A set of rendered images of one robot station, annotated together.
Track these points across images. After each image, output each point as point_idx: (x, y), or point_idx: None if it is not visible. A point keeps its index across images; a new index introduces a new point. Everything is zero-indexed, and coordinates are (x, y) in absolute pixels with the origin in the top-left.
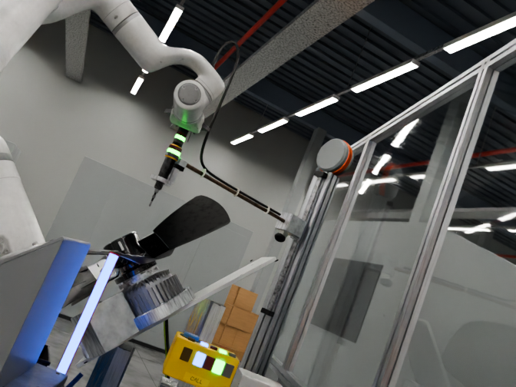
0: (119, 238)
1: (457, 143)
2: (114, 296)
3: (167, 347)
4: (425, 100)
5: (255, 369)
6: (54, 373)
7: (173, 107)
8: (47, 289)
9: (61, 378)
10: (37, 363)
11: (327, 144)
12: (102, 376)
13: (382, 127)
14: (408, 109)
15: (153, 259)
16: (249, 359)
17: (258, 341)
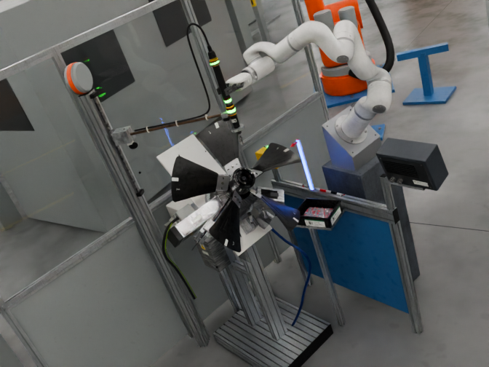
0: (251, 171)
1: (197, 33)
2: (263, 187)
3: (169, 261)
4: (135, 13)
5: (155, 220)
6: (327, 164)
7: (256, 77)
8: None
9: (327, 162)
10: (330, 167)
11: (77, 71)
12: None
13: (77, 39)
14: (114, 20)
15: (269, 145)
16: (150, 221)
17: (146, 210)
